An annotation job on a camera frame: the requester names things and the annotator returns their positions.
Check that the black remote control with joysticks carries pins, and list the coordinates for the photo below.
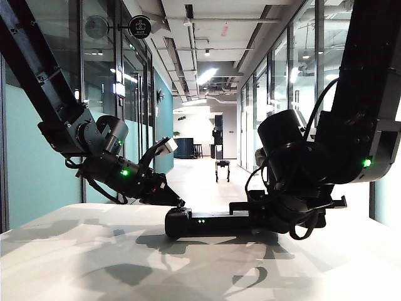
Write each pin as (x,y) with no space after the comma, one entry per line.
(216,224)

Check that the round black hanging sign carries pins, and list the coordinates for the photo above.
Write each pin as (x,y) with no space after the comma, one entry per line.
(140,27)

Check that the red hanging ceiling tag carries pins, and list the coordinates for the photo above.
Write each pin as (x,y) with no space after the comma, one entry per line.
(224,30)

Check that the small green potted plant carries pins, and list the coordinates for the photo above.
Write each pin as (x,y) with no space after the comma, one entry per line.
(177,134)

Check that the black quadruped robot dog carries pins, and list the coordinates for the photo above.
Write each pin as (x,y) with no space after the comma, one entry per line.
(222,166)

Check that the lit door display panel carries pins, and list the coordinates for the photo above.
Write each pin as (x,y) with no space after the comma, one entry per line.
(120,90)

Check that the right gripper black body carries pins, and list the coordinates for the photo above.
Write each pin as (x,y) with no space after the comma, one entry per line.
(297,213)

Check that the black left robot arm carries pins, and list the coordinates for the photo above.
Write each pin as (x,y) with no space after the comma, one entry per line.
(47,81)

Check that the tall black cabinet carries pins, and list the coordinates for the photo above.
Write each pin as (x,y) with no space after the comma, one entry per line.
(219,138)

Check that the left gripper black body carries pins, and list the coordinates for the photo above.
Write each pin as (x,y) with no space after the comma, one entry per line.
(152,186)

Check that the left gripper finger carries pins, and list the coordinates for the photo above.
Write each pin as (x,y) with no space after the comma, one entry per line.
(170,199)

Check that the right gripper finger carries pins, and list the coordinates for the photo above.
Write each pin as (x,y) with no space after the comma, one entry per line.
(256,195)

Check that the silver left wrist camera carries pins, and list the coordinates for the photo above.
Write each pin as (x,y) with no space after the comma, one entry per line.
(169,145)

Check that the dark bar stool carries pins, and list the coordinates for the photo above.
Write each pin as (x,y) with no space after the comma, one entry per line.
(198,150)

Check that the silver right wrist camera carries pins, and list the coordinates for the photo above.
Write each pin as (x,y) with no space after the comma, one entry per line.
(259,156)

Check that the linear ceiling light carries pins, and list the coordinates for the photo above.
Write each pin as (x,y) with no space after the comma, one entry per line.
(206,76)

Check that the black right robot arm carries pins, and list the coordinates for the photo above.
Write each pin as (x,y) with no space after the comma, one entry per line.
(360,94)

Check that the dark counter cabinet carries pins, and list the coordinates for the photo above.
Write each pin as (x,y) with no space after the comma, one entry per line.
(186,150)

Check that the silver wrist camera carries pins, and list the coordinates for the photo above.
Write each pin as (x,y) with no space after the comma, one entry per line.
(259,156)
(169,145)

